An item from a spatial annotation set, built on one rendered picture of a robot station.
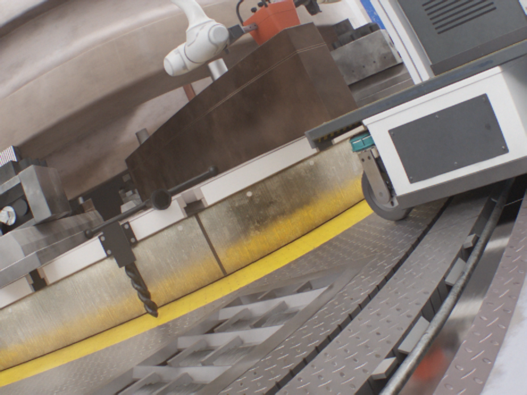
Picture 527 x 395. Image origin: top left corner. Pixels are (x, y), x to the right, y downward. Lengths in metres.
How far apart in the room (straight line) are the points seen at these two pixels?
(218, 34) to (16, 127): 1.18
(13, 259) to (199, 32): 0.97
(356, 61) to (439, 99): 1.90
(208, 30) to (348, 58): 1.52
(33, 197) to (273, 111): 1.02
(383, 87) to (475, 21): 1.99
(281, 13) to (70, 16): 1.20
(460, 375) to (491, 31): 0.81
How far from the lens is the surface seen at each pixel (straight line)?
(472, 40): 1.23
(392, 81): 3.13
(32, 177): 2.09
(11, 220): 2.20
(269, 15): 2.02
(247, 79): 2.23
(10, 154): 2.32
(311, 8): 2.32
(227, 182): 1.92
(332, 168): 2.14
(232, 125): 2.44
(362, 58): 3.09
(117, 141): 6.97
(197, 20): 1.79
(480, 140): 1.21
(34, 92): 2.51
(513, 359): 0.60
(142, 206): 2.24
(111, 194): 9.11
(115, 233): 1.68
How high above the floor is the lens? 0.32
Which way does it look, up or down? 4 degrees down
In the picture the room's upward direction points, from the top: 25 degrees counter-clockwise
